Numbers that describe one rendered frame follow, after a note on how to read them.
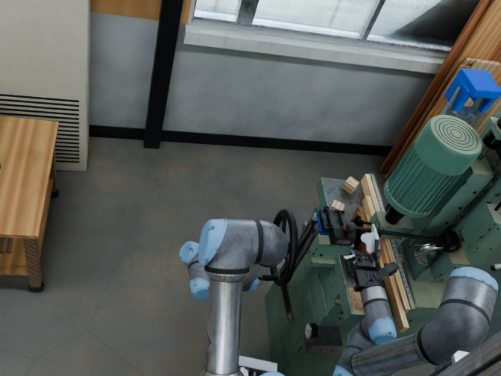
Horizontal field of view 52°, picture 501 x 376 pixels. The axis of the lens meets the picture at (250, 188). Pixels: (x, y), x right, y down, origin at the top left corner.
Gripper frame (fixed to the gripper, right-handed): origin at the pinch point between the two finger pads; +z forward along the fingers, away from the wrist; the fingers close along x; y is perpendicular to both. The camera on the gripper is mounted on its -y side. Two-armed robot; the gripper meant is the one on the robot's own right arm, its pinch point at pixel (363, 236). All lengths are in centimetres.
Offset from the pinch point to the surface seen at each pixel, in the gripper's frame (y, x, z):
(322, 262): 4.5, 22.5, 2.7
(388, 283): -16.0, 15.6, -7.5
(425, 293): -39.5, 27.0, -4.0
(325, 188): -1.6, 19.3, 35.7
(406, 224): -22.4, 4.6, 10.8
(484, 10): -96, -19, 140
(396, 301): -16.0, 14.2, -15.1
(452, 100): -70, 1, 86
